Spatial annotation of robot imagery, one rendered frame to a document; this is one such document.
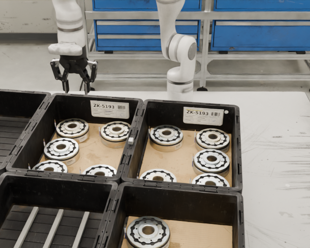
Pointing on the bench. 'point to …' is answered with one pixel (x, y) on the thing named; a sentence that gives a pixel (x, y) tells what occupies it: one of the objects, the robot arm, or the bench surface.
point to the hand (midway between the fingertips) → (76, 88)
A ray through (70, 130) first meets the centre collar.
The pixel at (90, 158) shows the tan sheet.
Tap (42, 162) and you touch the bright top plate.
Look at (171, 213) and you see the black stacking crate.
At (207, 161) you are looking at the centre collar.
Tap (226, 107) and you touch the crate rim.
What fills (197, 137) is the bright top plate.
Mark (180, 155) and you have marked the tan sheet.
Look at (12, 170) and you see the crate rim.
